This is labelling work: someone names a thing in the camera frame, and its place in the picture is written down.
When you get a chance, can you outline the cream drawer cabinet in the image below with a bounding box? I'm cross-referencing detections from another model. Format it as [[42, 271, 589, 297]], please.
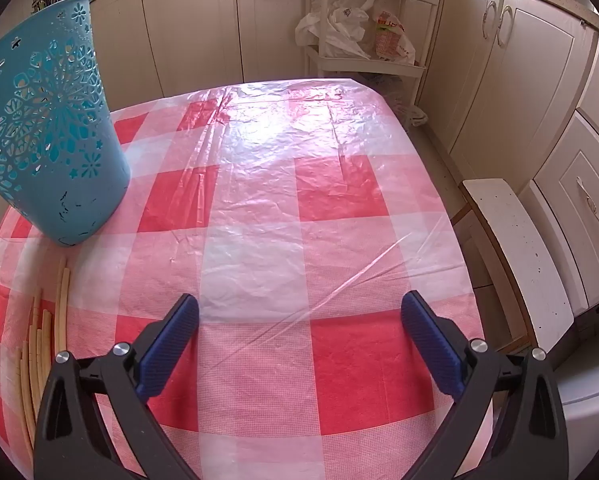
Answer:
[[519, 35, 599, 311]]

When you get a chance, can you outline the grey floor cloth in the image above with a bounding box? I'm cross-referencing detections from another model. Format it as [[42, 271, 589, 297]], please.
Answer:
[[379, 77, 430, 127]]

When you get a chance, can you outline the red print plastic bag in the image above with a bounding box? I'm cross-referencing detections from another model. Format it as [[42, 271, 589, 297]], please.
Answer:
[[374, 5, 416, 65]]

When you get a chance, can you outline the blue perforated plastic basket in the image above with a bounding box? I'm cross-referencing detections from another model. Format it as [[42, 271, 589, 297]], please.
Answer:
[[0, 0, 131, 247]]

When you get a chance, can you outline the metal door handle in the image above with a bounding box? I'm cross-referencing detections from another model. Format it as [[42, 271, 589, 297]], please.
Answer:
[[483, 0, 498, 42], [497, 5, 514, 49]]

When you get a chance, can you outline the white plastic bag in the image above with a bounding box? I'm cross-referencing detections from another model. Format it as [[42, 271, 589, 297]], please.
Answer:
[[295, 0, 377, 61]]

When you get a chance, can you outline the wooden chopstick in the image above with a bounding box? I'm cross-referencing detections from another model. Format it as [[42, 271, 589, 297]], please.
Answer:
[[18, 344, 34, 461], [27, 326, 38, 441], [41, 309, 53, 401], [35, 329, 45, 411], [54, 267, 71, 361]]

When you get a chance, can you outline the white plastic container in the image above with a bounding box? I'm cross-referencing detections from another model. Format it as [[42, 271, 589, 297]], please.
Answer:
[[554, 360, 599, 480]]

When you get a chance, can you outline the metal drawer handle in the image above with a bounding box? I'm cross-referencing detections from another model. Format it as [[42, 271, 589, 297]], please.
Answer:
[[577, 177, 599, 238]]

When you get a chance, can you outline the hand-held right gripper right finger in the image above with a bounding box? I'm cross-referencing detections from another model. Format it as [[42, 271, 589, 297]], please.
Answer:
[[401, 291, 569, 480]]

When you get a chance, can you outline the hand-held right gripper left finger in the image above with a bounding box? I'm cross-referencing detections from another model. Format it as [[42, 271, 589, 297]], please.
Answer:
[[33, 293, 200, 480]]

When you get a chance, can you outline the red white checkered tablecloth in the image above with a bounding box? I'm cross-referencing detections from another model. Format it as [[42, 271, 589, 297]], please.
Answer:
[[0, 78, 495, 480]]

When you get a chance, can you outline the cream two-door kitchen cabinet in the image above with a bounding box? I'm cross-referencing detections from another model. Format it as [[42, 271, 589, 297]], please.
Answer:
[[419, 0, 599, 181]]

